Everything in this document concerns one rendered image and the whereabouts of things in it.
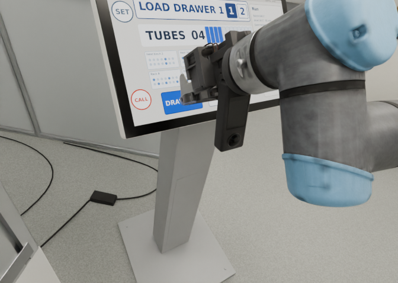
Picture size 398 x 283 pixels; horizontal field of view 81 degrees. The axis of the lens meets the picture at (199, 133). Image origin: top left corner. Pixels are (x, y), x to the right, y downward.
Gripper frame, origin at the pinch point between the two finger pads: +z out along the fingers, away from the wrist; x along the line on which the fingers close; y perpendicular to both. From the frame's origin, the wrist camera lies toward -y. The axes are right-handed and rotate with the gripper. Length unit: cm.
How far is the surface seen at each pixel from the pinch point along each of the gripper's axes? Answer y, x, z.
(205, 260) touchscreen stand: -76, -23, 60
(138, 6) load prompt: 20.4, 5.7, 1.7
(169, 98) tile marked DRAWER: 1.6, 3.0, 1.6
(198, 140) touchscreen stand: -10.8, -11.9, 21.0
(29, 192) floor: -28, 50, 123
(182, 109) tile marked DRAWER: -1.0, 0.7, 1.7
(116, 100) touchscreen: 2.8, 13.5, 2.2
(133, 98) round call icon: 2.6, 10.5, 1.6
